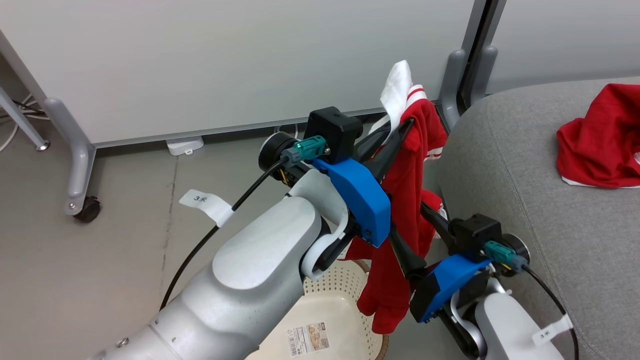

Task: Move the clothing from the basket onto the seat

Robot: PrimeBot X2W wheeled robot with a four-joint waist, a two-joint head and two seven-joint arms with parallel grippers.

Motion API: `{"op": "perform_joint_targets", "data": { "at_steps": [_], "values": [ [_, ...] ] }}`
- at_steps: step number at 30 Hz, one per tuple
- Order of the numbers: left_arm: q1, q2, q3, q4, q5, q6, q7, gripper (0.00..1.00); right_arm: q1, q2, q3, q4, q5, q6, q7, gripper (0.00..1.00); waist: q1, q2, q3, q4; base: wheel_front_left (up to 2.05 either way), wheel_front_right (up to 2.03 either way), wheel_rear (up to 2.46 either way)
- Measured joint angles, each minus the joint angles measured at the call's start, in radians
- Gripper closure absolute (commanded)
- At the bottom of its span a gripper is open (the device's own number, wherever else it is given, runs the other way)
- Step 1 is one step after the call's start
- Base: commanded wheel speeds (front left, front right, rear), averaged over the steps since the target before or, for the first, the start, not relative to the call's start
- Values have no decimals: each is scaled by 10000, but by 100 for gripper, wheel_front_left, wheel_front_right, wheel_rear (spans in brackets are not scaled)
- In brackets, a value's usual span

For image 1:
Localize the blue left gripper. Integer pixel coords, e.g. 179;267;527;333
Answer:
312;117;416;249

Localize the thin grey table leg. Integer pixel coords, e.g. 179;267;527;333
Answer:
0;85;51;152

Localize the black floor cable bundle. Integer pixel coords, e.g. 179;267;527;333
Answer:
10;99;47;117

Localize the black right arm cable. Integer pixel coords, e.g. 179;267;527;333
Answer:
521;265;580;360

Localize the short grey partition foot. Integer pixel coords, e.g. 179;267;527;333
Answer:
440;48;469;132
470;46;500;106

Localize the grey fabric sofa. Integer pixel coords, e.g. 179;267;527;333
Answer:
438;76;640;360

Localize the cream plastic laundry basket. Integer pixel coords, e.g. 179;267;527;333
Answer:
260;260;390;360

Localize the teal right cable connector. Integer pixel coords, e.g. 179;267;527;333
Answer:
484;240;529;274

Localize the white cable label tag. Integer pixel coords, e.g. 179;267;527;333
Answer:
179;189;235;227
531;314;574;348

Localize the narrow white partition panel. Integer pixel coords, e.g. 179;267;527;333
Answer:
487;0;640;95

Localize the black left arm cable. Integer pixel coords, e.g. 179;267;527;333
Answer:
159;157;292;312

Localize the long grey partition leg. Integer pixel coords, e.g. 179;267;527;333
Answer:
42;97;97;217

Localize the large white partition panel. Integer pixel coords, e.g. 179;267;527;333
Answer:
0;0;488;149

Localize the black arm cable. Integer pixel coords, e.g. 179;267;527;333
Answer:
521;265;580;360
159;157;292;312

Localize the teal left cable connector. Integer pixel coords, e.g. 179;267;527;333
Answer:
292;135;329;164

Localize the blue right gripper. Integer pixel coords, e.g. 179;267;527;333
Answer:
388;202;494;324

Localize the white floor cable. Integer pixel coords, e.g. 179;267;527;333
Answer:
0;92;51;153

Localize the black caster wheel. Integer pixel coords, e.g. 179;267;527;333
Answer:
74;196;101;224

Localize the plain red garment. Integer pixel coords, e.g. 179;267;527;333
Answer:
556;83;640;190

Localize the teal cable connector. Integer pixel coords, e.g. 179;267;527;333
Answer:
484;240;529;274
292;135;329;164

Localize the red garment with striped trim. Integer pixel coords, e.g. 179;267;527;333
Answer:
345;85;449;335

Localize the white power adapter box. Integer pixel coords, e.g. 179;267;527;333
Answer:
166;135;205;157

